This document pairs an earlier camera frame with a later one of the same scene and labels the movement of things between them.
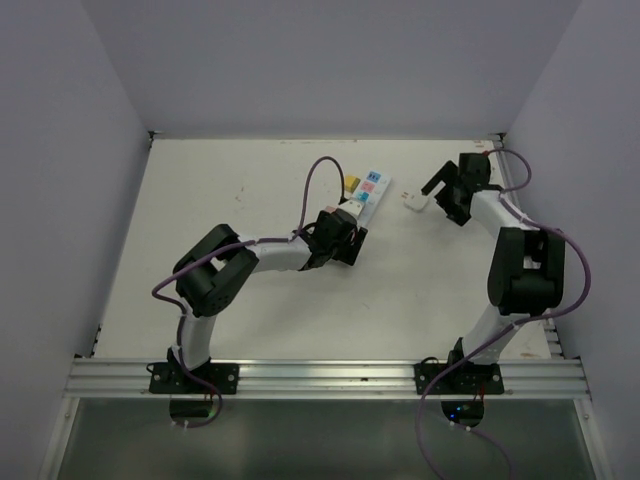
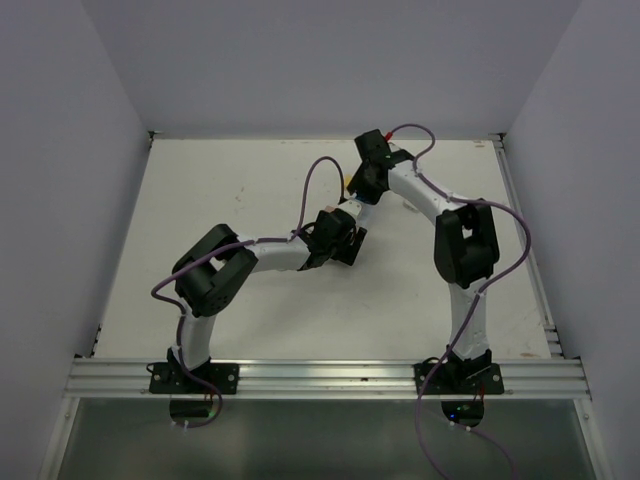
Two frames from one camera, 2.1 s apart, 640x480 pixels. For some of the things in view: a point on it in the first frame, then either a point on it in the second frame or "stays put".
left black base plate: x=169 y=378 stays put
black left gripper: x=321 y=219 stays put
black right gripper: x=447 y=173 -> x=356 y=186
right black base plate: x=462 y=379 stays put
